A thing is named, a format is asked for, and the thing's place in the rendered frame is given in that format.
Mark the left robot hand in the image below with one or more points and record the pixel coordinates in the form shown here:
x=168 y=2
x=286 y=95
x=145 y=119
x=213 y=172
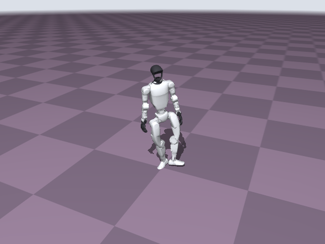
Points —
x=179 y=114

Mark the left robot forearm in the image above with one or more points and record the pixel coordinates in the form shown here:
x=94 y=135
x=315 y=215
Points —
x=176 y=106

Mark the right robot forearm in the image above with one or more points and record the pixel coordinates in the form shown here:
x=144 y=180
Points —
x=144 y=114

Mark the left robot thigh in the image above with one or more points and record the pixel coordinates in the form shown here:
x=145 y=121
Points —
x=175 y=127

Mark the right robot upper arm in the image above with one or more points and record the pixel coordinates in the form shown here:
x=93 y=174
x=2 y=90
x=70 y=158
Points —
x=145 y=91

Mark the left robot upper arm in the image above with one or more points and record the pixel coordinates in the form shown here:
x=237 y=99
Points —
x=171 y=84

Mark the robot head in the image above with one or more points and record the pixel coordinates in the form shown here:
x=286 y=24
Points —
x=156 y=69

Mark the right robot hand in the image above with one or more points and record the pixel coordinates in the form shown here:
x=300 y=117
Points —
x=143 y=126

